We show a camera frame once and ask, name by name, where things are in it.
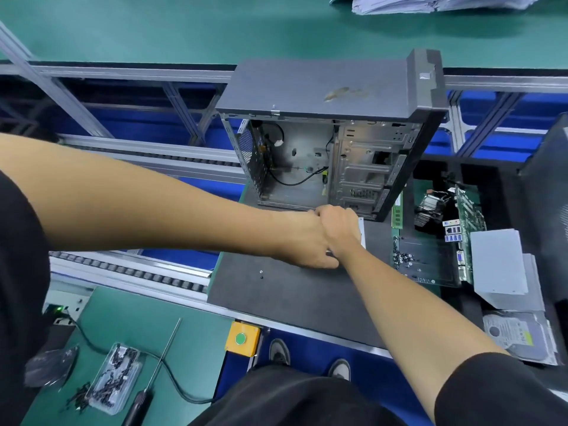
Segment silver optical drive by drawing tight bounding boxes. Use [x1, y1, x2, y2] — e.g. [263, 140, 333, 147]
[469, 228, 547, 311]

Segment green motherboard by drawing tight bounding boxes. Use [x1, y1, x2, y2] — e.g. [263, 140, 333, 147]
[390, 183, 488, 289]

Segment dark grey case side panel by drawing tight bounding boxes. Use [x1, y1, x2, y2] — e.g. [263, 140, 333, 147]
[519, 112, 568, 302]

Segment silver hard drive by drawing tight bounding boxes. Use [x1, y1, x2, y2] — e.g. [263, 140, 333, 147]
[482, 310, 560, 366]

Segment person's right shoe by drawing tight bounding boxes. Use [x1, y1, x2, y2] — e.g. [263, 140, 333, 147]
[328, 357, 353, 380]

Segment clear plastic screw box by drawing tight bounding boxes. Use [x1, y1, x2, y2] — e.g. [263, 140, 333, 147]
[84, 343, 145, 415]

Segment processor cooler with fan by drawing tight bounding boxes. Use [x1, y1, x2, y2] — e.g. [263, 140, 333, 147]
[412, 189, 456, 231]

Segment person's right forearm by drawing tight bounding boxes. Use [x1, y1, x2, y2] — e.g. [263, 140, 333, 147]
[340, 246, 507, 422]

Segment person's left hand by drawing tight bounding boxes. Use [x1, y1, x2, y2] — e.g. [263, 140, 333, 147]
[270, 208, 343, 270]

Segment grey computer tower case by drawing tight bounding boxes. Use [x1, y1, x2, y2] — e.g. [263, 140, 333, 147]
[215, 49, 450, 222]

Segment person's left shoe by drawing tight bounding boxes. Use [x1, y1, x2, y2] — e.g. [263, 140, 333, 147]
[269, 338, 292, 366]

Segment black foam tray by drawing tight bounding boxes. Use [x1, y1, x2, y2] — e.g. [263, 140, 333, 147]
[390, 155, 568, 391]

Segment person's black shirt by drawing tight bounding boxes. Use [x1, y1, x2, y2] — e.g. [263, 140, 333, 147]
[0, 168, 568, 426]

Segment stack of white papers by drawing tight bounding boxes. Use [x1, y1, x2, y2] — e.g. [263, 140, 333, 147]
[330, 0, 551, 16]

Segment person's black trousers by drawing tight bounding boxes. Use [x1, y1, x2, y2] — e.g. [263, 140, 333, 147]
[188, 363, 409, 426]

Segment yellow box with green button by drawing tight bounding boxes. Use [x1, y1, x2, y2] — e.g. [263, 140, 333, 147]
[224, 321, 263, 357]

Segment aluminium conveyor frame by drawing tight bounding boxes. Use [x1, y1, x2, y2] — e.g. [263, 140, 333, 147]
[0, 22, 568, 351]

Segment dark grey foam mat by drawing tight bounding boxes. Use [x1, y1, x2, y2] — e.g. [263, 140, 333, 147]
[206, 195, 401, 350]

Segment green memory stick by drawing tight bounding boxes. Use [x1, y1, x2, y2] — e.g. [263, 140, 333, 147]
[391, 192, 405, 229]

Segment clear plastic tray with screws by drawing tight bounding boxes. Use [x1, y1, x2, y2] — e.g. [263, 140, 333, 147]
[393, 230, 463, 288]

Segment person's shoe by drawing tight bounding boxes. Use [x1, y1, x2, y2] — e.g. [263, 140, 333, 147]
[328, 357, 353, 380]
[269, 338, 292, 366]

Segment person's left forearm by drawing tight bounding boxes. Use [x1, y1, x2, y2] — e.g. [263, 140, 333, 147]
[0, 133, 289, 263]

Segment person's right hand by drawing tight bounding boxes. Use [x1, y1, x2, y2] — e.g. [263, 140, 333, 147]
[315, 204, 365, 260]

